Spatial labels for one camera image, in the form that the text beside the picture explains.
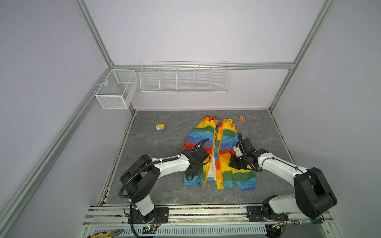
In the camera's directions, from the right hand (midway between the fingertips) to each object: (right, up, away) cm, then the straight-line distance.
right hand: (229, 165), depth 88 cm
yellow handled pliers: (-62, -27, -20) cm, 70 cm away
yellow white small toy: (-46, +23, +18) cm, 54 cm away
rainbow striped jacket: (-4, +16, +12) cm, 20 cm away
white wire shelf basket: (-28, +57, +11) cm, 64 cm away
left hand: (-19, -4, -1) cm, 19 cm away
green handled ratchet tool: (+28, -22, -18) cm, 40 cm away
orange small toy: (+15, +29, +25) cm, 41 cm away
